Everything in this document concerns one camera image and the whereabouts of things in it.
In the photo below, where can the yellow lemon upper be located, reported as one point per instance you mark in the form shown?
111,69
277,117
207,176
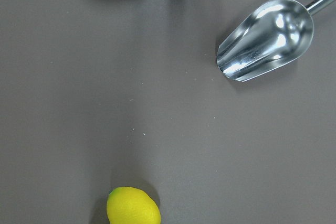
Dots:
131,205

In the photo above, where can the metal ice scoop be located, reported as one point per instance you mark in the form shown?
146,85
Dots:
277,33

